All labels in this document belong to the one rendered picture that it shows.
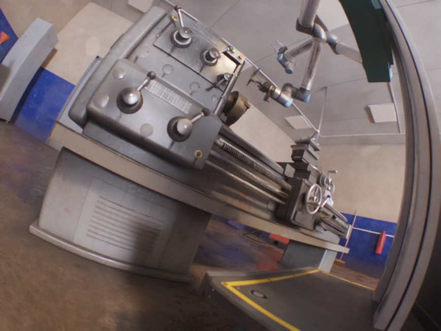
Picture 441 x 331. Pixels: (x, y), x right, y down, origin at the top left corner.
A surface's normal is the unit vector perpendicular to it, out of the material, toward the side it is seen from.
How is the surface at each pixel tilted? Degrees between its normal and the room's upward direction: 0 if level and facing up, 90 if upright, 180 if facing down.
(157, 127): 90
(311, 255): 90
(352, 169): 90
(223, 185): 90
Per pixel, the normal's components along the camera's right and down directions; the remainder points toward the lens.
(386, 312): -0.68, -0.41
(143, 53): 0.52, 0.04
